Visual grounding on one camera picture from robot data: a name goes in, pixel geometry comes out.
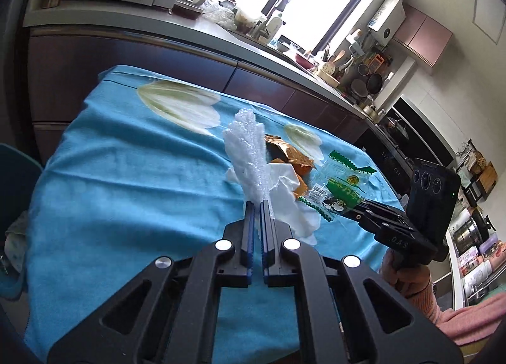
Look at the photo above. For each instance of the blue flower-print tablecloth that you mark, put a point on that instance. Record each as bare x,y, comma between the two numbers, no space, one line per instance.
118,190

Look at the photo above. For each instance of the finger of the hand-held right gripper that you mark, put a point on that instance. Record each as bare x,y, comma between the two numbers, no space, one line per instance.
375,215

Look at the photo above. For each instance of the black frying pan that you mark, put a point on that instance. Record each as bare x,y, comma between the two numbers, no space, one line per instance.
374,84

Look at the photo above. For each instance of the brown snack wrapper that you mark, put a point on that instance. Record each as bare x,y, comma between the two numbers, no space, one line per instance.
288,152

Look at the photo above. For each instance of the red food container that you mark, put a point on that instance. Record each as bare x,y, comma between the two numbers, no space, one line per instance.
187,8

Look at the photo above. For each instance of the large steel pot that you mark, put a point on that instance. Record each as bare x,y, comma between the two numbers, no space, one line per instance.
466,229

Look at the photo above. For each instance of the metal storage rack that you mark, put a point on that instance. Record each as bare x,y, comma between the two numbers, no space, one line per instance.
486,261

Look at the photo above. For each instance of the white water heater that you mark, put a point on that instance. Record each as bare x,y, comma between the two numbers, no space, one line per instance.
385,18

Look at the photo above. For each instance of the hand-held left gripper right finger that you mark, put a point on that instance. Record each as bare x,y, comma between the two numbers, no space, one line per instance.
265,237

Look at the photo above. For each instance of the green-print clear wrapper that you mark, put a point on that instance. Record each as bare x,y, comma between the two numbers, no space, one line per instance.
340,186

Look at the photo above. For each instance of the cream utensil holder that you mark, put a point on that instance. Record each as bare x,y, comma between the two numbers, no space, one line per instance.
326,68

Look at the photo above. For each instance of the blue plastic bin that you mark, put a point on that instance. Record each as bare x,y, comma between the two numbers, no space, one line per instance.
19,174

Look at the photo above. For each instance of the white soap bottle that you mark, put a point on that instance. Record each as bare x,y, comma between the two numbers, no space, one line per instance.
274,26

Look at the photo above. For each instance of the person's right hand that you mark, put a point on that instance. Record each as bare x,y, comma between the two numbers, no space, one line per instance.
407,275

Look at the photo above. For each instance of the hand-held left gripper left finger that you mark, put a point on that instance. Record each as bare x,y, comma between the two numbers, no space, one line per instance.
249,229

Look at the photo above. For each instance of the red bowl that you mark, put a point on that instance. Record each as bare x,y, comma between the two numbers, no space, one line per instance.
305,60

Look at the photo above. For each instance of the black oven unit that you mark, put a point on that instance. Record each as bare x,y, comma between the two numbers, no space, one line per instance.
419,127

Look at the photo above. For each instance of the glass jar with food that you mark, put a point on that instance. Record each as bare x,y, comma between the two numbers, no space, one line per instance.
247,20

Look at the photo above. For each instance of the white tissue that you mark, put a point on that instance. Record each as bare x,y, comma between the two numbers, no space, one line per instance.
292,210

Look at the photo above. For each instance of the pale crumpled paper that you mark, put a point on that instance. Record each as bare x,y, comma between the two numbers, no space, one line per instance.
16,241

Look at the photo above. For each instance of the clear plastic bag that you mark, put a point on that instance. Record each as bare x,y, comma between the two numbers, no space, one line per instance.
219,12

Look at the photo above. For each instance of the pink wall cabinet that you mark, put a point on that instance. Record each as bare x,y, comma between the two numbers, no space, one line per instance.
423,36

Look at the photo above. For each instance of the brown kitchen base cabinet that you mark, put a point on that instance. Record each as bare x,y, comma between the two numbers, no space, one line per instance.
158,59

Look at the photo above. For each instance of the wicker basket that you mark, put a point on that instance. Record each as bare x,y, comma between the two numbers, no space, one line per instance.
484,172

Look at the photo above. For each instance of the orange snack wrapper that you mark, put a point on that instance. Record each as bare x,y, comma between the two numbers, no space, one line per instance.
300,188

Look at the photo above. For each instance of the white foam fruit net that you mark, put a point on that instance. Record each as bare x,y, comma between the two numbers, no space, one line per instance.
247,154

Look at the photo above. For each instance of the metal cooking pot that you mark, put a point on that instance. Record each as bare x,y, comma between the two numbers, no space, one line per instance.
397,127

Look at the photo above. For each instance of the kitchen sink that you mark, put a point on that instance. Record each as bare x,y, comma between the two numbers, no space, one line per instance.
261,45

